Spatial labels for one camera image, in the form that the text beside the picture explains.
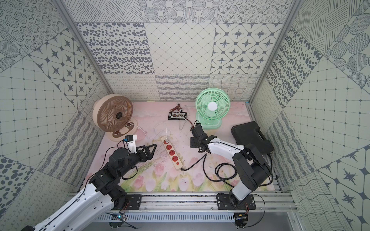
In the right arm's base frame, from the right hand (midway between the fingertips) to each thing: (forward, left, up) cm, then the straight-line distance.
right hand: (195, 142), depth 92 cm
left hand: (-9, +25, +16) cm, 31 cm away
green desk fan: (+16, -10, +19) cm, 27 cm away
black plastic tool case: (+8, -37, 0) cm, 38 cm away
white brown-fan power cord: (+14, +41, -3) cm, 43 cm away
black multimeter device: (+24, +11, -2) cm, 27 cm away
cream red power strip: (-6, +15, -2) cm, 16 cm away
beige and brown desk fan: (+5, +47, +22) cm, 52 cm away
